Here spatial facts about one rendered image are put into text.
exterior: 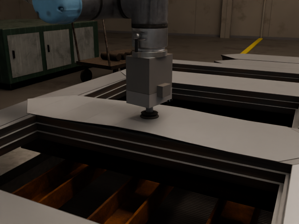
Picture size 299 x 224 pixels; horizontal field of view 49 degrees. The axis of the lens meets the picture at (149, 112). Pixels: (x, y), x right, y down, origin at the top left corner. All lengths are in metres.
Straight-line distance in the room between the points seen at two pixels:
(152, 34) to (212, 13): 10.83
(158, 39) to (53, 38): 4.52
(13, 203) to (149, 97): 0.34
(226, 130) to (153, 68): 0.20
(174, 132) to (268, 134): 0.19
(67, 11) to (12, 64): 4.06
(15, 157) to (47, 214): 0.62
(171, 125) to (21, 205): 0.35
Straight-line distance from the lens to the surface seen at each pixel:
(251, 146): 0.63
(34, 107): 0.87
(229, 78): 1.17
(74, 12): 0.61
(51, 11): 0.60
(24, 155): 1.06
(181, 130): 0.67
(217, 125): 0.71
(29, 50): 4.82
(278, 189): 0.58
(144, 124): 0.69
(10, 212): 0.47
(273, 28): 11.20
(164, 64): 0.70
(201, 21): 11.58
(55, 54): 5.20
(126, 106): 0.81
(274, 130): 0.72
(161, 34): 0.67
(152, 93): 0.68
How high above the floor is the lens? 1.12
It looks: 19 degrees down
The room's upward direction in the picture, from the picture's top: straight up
